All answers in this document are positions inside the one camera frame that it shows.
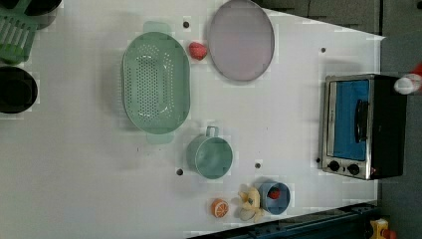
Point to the orange slice toy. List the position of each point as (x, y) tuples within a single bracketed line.
[(219, 208)]

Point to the black toaster oven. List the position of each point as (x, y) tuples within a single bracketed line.
[(363, 127)]

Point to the pink round plate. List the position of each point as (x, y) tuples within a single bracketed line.
[(241, 40)]

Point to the black bowl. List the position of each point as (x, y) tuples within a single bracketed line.
[(18, 90)]

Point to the yellow peeled banana toy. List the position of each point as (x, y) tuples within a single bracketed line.
[(250, 205)]

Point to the green perforated colander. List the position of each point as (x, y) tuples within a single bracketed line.
[(155, 79)]

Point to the small strawberry in bowl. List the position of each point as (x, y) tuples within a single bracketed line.
[(274, 193)]

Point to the red ketchup bottle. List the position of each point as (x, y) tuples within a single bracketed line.
[(410, 83)]

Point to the red toy strawberry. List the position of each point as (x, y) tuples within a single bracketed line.
[(197, 51)]

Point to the yellow orange toy object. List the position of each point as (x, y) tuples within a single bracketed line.
[(381, 230)]

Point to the green dish rack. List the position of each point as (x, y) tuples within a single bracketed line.
[(17, 33)]

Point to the blue bowl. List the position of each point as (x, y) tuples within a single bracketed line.
[(274, 206)]

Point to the green mug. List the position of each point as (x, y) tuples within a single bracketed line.
[(209, 155)]

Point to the black round container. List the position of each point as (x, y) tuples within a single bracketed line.
[(44, 12)]

